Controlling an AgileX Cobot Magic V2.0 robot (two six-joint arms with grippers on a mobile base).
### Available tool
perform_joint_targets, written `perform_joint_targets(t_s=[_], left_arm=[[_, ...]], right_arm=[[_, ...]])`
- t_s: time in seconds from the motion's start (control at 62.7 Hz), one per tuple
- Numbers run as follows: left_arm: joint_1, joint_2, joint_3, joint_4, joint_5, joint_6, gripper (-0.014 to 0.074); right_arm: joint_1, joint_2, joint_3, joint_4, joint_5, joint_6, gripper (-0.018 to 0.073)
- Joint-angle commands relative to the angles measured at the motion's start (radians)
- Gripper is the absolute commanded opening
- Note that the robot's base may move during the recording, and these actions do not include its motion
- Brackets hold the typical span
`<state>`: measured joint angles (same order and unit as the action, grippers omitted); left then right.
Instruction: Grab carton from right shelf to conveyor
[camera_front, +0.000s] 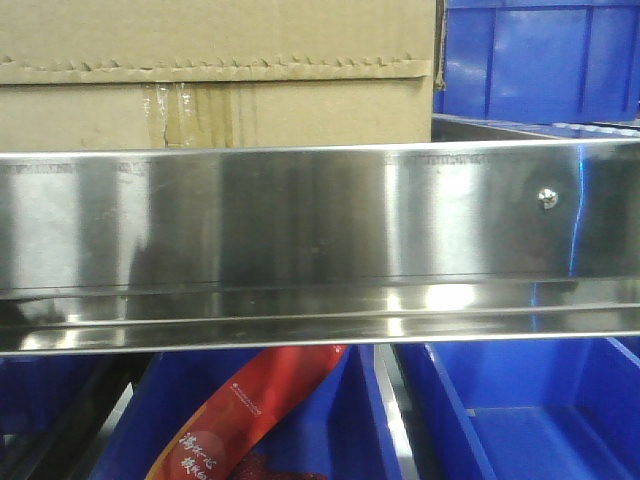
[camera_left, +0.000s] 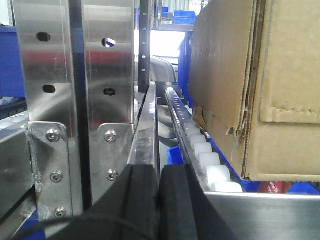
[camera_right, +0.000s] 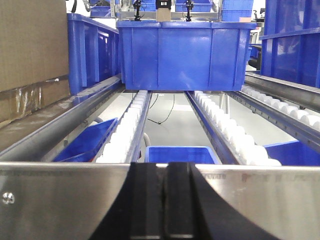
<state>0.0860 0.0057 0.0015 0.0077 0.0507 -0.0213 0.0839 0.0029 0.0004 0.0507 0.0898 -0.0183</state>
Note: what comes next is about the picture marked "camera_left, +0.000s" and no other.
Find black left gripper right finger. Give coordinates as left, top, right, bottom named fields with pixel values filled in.
left=159, top=164, right=237, bottom=240

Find white roller track rail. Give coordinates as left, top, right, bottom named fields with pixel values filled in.
left=165, top=87, right=243, bottom=193

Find blue plastic bin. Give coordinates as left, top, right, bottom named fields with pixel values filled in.
left=167, top=146, right=184, bottom=165

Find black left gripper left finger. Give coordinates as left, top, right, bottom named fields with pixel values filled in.
left=82, top=164, right=158, bottom=240

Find steel shelf front lip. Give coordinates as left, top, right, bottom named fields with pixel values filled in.
left=205, top=192, right=320, bottom=240

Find dark perforated shelf post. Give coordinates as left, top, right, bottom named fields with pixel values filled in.
left=138, top=0, right=152, bottom=93

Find red round snack lid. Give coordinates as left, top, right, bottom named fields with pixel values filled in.
left=257, top=181, right=296, bottom=194

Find blue bins on far shelf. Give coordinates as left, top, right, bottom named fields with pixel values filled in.
left=136, top=6, right=198, bottom=26

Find stainless steel shelf upright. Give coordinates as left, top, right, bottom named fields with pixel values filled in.
left=13, top=0, right=136, bottom=221

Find brown cardboard carton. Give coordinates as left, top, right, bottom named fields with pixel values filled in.
left=188, top=0, right=320, bottom=182

